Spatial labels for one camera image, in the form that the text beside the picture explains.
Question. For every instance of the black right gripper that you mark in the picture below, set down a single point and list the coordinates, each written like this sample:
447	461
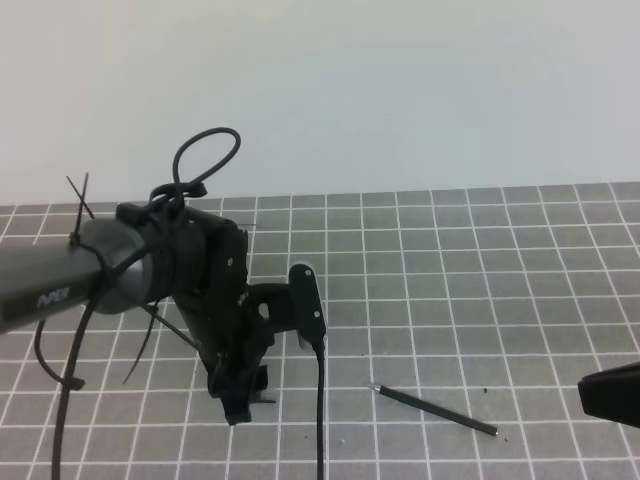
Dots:
612	394

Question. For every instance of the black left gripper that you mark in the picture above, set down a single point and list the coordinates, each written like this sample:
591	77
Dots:
230	347

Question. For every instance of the black pen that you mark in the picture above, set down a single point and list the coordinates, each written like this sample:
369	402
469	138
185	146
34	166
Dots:
433	409

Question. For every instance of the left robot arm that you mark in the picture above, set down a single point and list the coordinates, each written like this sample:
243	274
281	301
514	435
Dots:
113	265

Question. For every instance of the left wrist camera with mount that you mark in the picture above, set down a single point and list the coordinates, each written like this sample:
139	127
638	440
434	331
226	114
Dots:
292	306

